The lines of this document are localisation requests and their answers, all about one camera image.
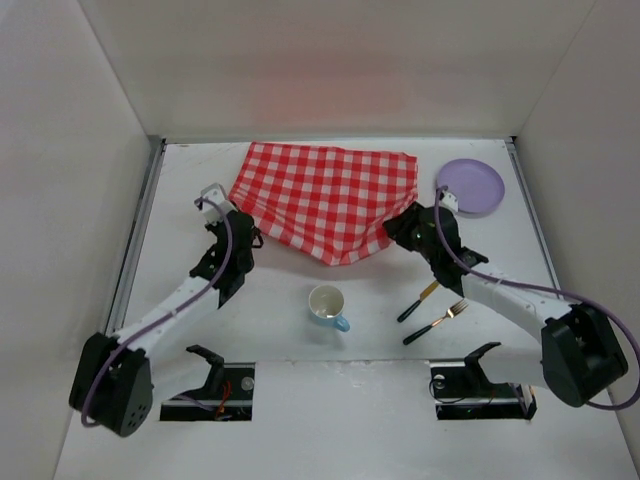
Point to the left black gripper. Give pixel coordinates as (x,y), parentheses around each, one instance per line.
(245,230)

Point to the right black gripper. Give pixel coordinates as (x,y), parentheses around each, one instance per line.
(404,228)

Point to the red white checkered cloth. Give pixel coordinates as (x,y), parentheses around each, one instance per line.
(327,202)

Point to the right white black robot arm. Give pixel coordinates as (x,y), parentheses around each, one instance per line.
(578,354)

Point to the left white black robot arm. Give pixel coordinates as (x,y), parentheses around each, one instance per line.
(119,377)

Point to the lilac round plate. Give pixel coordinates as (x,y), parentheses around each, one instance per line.
(478,187)

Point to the white mug blue outside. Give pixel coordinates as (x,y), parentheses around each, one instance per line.
(326,304)

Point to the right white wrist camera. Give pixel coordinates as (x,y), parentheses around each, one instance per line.
(449,201)

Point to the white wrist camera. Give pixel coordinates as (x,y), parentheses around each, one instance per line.
(214,203)
(449,201)

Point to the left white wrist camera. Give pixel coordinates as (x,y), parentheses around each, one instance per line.
(214,203)

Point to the gold knife dark handle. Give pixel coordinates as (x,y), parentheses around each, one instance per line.
(422,296)

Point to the gold fork dark handle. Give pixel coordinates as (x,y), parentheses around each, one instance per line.
(452,312)

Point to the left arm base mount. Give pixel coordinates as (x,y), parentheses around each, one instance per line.
(230,400)

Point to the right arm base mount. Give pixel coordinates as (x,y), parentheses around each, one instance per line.
(460,394)

